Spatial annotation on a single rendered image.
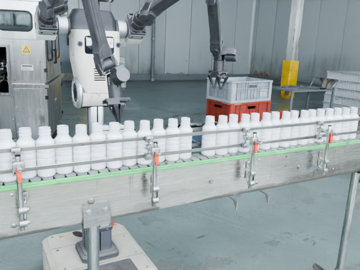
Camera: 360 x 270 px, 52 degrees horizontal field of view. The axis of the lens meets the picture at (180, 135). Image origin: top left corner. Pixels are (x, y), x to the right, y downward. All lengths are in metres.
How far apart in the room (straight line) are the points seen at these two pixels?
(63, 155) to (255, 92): 2.94
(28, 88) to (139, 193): 3.73
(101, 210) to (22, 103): 3.75
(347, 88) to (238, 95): 5.04
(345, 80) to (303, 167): 6.82
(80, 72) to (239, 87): 2.22
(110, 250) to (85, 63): 1.05
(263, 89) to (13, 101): 3.02
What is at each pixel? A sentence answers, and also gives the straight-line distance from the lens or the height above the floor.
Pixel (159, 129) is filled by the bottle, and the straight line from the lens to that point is 1.41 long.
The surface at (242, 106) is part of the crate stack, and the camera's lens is 3.88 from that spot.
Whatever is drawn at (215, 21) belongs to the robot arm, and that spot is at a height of 1.56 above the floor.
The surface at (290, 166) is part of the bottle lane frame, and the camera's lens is 1.83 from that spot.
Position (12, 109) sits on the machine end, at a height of 0.57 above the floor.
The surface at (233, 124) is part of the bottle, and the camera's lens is 1.59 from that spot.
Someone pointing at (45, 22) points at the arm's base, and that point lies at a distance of 1.88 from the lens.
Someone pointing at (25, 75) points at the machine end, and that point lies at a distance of 4.97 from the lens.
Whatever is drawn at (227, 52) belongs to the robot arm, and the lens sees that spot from 2.00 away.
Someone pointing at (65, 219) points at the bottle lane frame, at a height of 0.85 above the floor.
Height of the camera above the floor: 1.45
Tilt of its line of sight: 14 degrees down
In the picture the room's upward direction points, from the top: 3 degrees clockwise
